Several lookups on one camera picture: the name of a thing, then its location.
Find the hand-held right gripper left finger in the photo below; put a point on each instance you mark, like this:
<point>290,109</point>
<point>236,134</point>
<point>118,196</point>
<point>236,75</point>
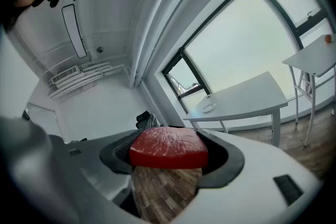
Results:
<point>78,165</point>

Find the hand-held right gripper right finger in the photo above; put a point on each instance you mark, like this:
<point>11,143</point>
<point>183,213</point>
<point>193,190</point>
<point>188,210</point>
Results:
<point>249,191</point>

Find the red piece of meat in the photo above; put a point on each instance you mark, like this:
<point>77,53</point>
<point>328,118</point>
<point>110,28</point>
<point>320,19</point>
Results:
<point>168,149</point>

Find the white plate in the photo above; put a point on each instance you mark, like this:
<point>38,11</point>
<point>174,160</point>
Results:
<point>209,108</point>

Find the white window blinds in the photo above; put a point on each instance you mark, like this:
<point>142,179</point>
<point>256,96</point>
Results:
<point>43,118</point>

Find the black office chair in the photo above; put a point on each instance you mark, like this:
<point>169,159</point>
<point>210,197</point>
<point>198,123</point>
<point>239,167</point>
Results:
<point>143,119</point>

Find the white ceiling pipes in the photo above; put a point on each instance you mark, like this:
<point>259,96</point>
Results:
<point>86,78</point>

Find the white air vent grille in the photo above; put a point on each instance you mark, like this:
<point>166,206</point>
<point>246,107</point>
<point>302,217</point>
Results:
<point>65,74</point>

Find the large white table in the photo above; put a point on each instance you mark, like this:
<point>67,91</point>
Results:
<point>244,97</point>

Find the round ceiling smoke detector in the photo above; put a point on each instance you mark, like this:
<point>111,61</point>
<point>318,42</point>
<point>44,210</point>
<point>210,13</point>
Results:
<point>99,49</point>

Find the long ceiling light panel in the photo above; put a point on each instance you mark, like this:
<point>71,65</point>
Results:
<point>74,31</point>

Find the white table with thin legs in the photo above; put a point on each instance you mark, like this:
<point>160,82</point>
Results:
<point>315,57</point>

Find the black framed window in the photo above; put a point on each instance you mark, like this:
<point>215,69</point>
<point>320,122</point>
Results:
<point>236,42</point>

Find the small orange fruit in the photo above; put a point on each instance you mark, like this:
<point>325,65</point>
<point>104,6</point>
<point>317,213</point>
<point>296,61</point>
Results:
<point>328,38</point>

